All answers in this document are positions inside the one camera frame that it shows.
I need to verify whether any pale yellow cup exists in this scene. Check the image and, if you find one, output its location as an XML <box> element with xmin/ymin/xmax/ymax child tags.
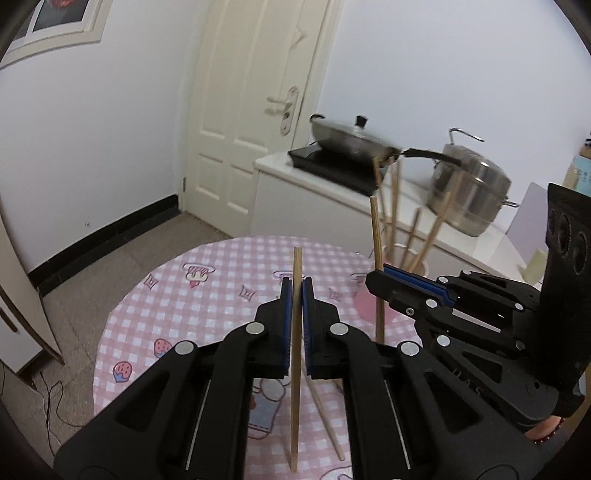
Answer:
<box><xmin>522</xmin><ymin>249</ymin><xmax>548</xmax><ymax>287</ymax></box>

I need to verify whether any white framed window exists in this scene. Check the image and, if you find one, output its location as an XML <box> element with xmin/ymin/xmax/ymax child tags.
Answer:
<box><xmin>0</xmin><ymin>0</ymin><xmax>114</xmax><ymax>70</ymax></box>

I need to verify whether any person's right forearm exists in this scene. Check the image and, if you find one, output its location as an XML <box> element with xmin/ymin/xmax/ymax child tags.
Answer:
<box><xmin>526</xmin><ymin>413</ymin><xmax>568</xmax><ymax>444</ymax></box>

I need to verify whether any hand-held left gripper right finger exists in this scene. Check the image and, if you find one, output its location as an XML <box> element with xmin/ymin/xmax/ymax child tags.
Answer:
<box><xmin>300</xmin><ymin>277</ymin><xmax>555</xmax><ymax>480</ymax></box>

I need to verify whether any white door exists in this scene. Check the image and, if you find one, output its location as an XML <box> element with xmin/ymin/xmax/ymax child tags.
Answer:
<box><xmin>182</xmin><ymin>0</ymin><xmax>345</xmax><ymax>238</ymax></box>

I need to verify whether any black floor cable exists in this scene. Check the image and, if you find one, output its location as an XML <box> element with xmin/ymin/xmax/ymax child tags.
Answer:
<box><xmin>0</xmin><ymin>362</ymin><xmax>84</xmax><ymax>457</ymax></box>

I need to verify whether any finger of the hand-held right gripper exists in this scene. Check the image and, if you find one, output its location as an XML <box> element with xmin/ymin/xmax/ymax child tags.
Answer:
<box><xmin>365</xmin><ymin>271</ymin><xmax>529</xmax><ymax>358</ymax></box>
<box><xmin>382</xmin><ymin>264</ymin><xmax>543</xmax><ymax>315</ymax></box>

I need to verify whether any steel steamer pot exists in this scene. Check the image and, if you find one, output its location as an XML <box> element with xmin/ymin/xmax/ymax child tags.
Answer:
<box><xmin>425</xmin><ymin>127</ymin><xmax>520</xmax><ymax>238</ymax></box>

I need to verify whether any red bead bracelet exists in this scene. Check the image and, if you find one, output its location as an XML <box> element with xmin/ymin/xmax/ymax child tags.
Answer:
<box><xmin>533</xmin><ymin>418</ymin><xmax>566</xmax><ymax>444</ymax></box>

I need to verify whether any white board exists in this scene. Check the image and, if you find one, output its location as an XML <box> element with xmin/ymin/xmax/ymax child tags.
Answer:
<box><xmin>505</xmin><ymin>182</ymin><xmax>552</xmax><ymax>278</ymax></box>

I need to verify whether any pink checked tablecloth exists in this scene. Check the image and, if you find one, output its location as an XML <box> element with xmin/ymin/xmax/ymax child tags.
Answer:
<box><xmin>92</xmin><ymin>235</ymin><xmax>416</xmax><ymax>480</ymax></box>

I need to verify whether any silver door handle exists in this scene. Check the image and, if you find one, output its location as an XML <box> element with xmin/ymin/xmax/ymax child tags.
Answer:
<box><xmin>265</xmin><ymin>85</ymin><xmax>301</xmax><ymax>137</ymax></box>

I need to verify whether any white counter cabinet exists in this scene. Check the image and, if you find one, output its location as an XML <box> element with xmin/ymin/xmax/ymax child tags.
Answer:
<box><xmin>249</xmin><ymin>152</ymin><xmax>550</xmax><ymax>287</ymax></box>

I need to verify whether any white wooden cabinet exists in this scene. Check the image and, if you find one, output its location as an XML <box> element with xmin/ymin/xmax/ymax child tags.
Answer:
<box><xmin>0</xmin><ymin>198</ymin><xmax>65</xmax><ymax>379</ymax></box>

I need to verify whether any pink cup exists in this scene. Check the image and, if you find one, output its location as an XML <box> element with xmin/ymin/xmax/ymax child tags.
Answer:
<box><xmin>353</xmin><ymin>247</ymin><xmax>430</xmax><ymax>326</ymax></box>

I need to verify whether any black induction cooker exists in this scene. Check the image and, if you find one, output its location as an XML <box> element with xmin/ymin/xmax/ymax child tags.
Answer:
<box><xmin>287</xmin><ymin>144</ymin><xmax>382</xmax><ymax>195</ymax></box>

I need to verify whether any beige box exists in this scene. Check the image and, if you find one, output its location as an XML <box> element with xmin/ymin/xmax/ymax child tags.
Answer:
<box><xmin>563</xmin><ymin>138</ymin><xmax>591</xmax><ymax>195</ymax></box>

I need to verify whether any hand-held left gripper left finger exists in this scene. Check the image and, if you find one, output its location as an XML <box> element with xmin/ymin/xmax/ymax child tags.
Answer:
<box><xmin>54</xmin><ymin>277</ymin><xmax>296</xmax><ymax>480</ymax></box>

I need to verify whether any steel wok with lid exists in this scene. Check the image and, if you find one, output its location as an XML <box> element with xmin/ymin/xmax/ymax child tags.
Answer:
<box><xmin>308</xmin><ymin>113</ymin><xmax>462</xmax><ymax>167</ymax></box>

